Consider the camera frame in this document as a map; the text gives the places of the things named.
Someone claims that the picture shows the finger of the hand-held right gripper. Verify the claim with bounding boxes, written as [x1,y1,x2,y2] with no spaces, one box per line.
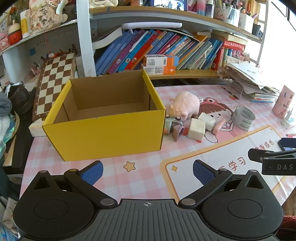
[248,148,296,176]
[278,138,296,150]

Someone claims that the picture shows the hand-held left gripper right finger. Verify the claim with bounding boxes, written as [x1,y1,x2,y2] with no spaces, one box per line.
[178,159,269,208]

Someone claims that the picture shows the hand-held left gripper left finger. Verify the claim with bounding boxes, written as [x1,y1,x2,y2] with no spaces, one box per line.
[30,161,118,208]

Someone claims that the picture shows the yellow cardboard box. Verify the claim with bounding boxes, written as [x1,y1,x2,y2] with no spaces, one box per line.
[42,70,166,162]

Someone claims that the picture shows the pink utility knife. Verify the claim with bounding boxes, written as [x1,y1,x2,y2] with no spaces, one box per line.
[212,118,226,134]

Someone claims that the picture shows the grey-blue toy truck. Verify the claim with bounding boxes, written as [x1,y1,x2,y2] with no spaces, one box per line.
[165,116,185,141]

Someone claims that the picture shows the small white bottle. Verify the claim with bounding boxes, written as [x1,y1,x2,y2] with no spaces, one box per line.
[282,109,296,129]

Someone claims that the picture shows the pink printed cup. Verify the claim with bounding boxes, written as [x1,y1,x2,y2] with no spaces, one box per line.
[272,85,296,118]

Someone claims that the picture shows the white cube block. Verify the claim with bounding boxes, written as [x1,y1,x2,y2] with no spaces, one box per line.
[187,118,206,140]

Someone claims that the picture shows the pink checkered desk mat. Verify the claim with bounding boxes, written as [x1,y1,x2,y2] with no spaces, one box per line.
[20,85,296,207]

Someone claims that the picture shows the small white packet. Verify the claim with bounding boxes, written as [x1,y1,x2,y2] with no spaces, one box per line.
[198,112,216,132]

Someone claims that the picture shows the grey tape roll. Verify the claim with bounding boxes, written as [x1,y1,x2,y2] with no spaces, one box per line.
[232,106,256,131]

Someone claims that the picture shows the person's red sweater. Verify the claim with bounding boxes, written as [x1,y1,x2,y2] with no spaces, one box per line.
[282,215,296,232]

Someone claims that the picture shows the pink plush pig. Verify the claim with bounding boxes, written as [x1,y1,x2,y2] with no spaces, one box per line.
[169,91,201,121]

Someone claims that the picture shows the white tissue box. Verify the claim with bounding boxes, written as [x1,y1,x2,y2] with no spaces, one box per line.
[29,118,49,137]

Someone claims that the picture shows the pile of papers and booklets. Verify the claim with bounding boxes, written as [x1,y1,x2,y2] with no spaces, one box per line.
[218,57,280,103]

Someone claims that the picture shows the dark pencil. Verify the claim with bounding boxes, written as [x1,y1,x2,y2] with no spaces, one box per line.
[221,86,238,100]

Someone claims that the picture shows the brown and white chessboard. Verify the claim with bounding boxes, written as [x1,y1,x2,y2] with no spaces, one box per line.
[32,47,78,122]

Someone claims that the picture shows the dark leather bag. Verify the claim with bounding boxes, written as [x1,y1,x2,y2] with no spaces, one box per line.
[5,83,35,115]

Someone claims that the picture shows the black box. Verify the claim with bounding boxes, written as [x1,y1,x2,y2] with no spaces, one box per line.
[252,23,264,39]

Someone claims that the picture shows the white and wooden bookshelf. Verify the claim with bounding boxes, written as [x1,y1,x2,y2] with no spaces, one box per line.
[0,0,269,80]

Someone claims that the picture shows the row of books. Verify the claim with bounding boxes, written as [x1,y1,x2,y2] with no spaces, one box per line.
[242,0,262,25]
[94,29,245,76]

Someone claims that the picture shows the white pen holder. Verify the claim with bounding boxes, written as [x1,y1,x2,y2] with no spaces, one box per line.
[238,11,255,33]

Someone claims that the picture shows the white bar lamp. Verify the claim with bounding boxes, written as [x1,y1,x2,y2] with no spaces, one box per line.
[121,23,182,30]

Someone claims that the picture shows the dark starry bottle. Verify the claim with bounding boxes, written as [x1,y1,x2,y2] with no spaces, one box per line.
[206,0,214,18]

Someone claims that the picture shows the red round toy jar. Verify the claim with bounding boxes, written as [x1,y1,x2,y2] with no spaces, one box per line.
[8,20,23,45]

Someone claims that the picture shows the yellow and white cup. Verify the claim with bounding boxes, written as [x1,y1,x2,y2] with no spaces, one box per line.
[20,10,31,39]

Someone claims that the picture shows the pink gradient bottle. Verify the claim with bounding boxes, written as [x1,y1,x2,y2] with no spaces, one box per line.
[196,0,207,15]

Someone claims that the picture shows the cartoon decor plaque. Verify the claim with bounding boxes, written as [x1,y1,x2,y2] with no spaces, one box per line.
[28,0,67,34]

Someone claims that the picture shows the cream quilted bag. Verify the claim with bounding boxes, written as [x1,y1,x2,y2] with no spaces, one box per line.
[89,0,119,8]

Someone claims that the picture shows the blue and white picture frame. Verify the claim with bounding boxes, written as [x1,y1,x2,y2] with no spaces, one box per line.
[154,0,188,11]

